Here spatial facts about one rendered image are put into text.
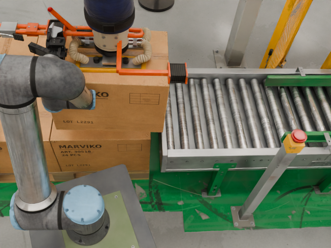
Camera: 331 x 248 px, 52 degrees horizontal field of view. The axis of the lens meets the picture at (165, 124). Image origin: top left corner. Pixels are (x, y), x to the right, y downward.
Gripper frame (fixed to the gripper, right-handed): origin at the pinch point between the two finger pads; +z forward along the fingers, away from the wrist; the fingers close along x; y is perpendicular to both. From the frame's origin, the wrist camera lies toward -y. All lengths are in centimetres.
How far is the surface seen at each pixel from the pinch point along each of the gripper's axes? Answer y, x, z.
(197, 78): 81, -65, 31
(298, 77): 148, -56, 23
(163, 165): 55, -70, -34
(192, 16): 99, -119, 169
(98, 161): 14, -91, -19
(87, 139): 10, -66, -19
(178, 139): 65, -71, -16
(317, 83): 164, -61, 23
